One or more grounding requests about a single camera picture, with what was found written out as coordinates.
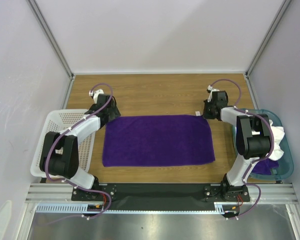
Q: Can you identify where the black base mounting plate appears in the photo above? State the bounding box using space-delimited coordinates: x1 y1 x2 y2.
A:
71 182 250 211

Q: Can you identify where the right aluminium corner post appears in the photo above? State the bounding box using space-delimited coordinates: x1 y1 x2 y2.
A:
244 0 293 78

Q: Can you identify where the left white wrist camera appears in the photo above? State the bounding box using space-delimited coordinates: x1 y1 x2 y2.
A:
88 89 104 102

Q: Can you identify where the white perforated plastic basket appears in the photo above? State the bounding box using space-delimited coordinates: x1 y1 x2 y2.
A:
30 109 95 178

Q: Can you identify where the left aluminium corner post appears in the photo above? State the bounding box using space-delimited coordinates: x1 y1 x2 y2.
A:
26 0 74 79

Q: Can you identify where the aluminium corner post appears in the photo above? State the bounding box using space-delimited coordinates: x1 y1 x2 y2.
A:
244 0 293 78
26 0 74 79

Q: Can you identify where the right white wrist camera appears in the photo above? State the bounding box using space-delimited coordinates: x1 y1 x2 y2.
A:
207 85 220 103

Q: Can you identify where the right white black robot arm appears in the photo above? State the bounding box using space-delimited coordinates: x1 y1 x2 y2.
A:
203 87 274 202

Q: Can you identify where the purple towel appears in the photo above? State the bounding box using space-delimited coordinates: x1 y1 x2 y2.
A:
251 159 279 175
102 115 216 167

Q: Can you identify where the purple towel in tub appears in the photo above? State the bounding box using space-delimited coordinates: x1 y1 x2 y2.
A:
251 159 279 175

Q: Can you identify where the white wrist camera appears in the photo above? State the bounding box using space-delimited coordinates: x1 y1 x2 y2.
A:
88 89 104 102
207 85 220 103

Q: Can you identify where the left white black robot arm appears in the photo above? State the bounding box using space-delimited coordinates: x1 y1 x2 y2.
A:
39 89 121 200

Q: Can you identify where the teal translucent plastic tub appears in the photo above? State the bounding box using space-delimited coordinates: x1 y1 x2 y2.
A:
232 109 294 181

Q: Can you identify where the aluminium frame rail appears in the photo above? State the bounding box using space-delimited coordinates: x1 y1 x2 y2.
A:
25 183 73 203

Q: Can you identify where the white towel in tub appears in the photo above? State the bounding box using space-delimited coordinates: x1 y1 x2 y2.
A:
233 119 286 161

